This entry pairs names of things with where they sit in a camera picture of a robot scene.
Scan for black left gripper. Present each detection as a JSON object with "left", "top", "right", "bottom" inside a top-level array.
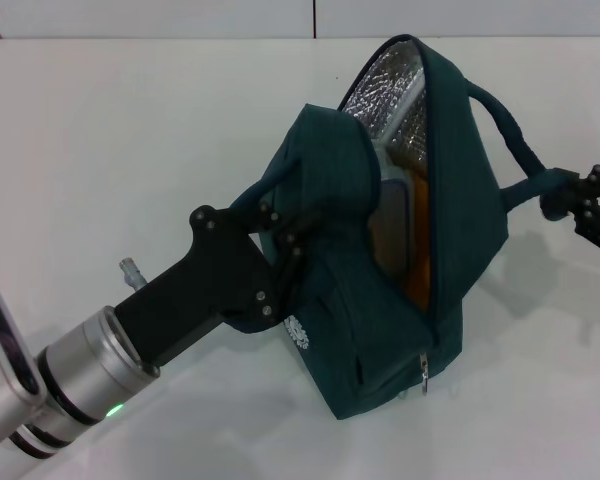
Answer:
[{"left": 113, "top": 198, "right": 327, "bottom": 367}]

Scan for clear container with blue-rimmed lid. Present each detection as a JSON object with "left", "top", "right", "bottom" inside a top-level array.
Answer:
[{"left": 367, "top": 149, "right": 414, "bottom": 281}]

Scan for yellow toy banana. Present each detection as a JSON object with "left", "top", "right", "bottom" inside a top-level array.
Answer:
[{"left": 402, "top": 169, "right": 434, "bottom": 314}]

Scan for dark teal insulated lunch bag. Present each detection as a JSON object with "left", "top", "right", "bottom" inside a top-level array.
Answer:
[{"left": 227, "top": 33, "right": 579, "bottom": 421}]

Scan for silver connector stub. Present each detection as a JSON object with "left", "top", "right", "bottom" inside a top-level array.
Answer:
[{"left": 118, "top": 256, "right": 147, "bottom": 291}]

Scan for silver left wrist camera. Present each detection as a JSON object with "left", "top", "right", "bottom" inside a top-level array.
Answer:
[{"left": 0, "top": 267, "right": 47, "bottom": 416}]

